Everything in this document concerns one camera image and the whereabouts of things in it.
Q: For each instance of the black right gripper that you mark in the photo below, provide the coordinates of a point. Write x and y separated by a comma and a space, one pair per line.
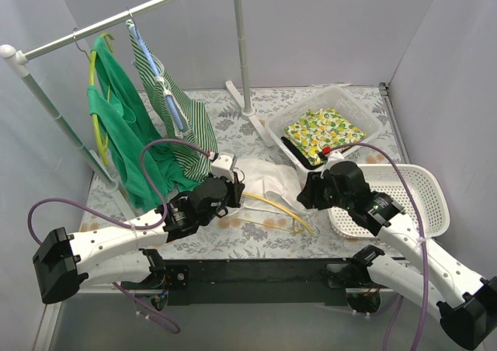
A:
307, 195

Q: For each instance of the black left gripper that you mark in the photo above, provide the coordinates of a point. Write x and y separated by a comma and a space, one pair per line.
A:
238, 190

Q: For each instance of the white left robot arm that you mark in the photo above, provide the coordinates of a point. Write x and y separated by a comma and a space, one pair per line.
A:
64, 263

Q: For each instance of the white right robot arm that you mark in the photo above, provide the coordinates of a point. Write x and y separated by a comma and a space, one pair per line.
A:
462, 300

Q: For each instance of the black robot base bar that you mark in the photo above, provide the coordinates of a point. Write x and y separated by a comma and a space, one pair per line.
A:
271, 281

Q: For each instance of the green white striped tank top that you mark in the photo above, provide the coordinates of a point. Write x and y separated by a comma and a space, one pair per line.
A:
201, 132

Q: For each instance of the light blue plastic hanger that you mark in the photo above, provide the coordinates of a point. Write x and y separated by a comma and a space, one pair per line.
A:
180, 122

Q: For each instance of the lime green plastic hanger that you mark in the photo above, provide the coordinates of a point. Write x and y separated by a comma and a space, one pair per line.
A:
95, 98

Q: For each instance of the lemon print folded cloth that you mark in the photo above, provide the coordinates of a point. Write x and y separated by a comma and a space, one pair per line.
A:
320, 129

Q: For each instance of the floral fern patterned tablecloth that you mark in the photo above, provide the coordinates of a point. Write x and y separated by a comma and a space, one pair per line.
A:
254, 234

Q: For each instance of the white rectangular plastic basket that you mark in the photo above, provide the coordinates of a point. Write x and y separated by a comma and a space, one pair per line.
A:
330, 97

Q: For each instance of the white oval perforated basket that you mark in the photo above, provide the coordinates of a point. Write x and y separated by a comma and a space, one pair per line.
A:
425, 190

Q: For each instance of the white metal clothes rack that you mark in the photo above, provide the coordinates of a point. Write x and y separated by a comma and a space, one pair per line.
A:
17, 61

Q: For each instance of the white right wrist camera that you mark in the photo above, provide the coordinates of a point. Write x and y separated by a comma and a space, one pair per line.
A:
329, 157

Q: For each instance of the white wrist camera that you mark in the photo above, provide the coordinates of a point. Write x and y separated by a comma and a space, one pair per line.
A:
329, 157
222, 165

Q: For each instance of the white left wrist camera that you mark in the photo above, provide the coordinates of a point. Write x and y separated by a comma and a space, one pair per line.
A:
222, 165

